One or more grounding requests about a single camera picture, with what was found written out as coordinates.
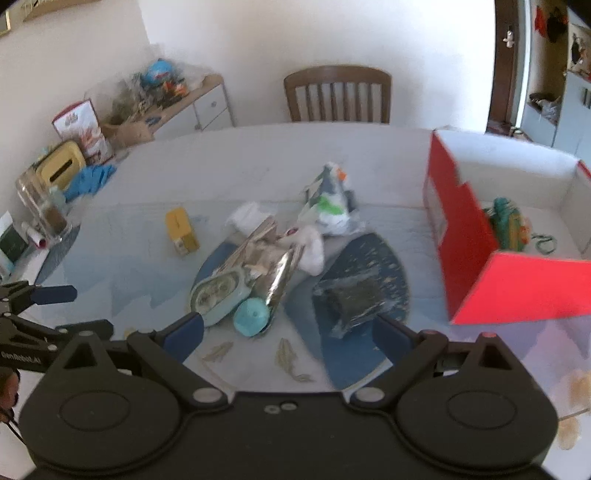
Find clear glass jar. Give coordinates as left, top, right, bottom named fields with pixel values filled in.
left=16, top=168, right=72, bottom=241

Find brown wooden chair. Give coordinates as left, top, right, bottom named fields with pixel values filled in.
left=283, top=65, right=393, bottom=124

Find blue plastic toy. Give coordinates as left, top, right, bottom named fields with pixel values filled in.
left=141, top=60, right=178, bottom=86

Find dark blue placemat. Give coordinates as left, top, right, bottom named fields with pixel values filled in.
left=284, top=233, right=411, bottom=391

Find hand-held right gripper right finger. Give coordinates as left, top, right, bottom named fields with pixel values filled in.
left=351, top=315, right=536, bottom=409

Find white crumpled cloth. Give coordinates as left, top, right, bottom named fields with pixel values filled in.
left=286, top=228, right=326, bottom=277

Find red cardboard box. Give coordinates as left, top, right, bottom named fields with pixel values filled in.
left=422, top=129, right=591, bottom=326

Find blue rubber gloves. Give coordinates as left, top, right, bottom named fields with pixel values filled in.
left=65, top=164, right=117, bottom=201

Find clear bag with dark item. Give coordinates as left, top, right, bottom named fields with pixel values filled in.
left=311, top=272, right=409, bottom=340

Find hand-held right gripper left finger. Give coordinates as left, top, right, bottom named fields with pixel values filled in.
left=46, top=311, right=229, bottom=408

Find grey-blue tall cabinet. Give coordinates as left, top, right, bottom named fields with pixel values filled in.
left=522, top=0, right=591, bottom=158

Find colourful plastic wrapper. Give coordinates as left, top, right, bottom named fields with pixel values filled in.
left=298, top=161, right=365, bottom=237

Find yellow tissue box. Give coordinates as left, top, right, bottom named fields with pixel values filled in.
left=37, top=141, right=88, bottom=188

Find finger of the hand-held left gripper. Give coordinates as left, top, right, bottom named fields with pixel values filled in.
left=0, top=281, right=78, bottom=315
left=0, top=315, right=115, bottom=352

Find dark brown door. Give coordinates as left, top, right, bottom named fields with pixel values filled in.
left=487, top=0, right=527, bottom=134

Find silver foil wrapper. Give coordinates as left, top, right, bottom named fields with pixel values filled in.
left=261, top=247, right=305, bottom=319

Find white wooden sideboard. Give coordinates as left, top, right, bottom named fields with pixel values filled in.
left=106, top=74, right=236, bottom=144

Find red and white carton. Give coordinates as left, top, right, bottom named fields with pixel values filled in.
left=52, top=99, right=114, bottom=164

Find green cord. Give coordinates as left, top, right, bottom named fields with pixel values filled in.
left=531, top=233, right=558, bottom=256

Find small yellow box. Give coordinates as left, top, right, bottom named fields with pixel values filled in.
left=165, top=208, right=201, bottom=256

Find white crumpled tissue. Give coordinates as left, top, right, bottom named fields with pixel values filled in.
left=225, top=202, right=278, bottom=236

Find teal round cap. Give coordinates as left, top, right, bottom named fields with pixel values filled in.
left=233, top=298, right=272, bottom=337

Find dark green box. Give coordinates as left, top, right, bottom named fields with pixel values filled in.
left=0, top=212, right=31, bottom=265

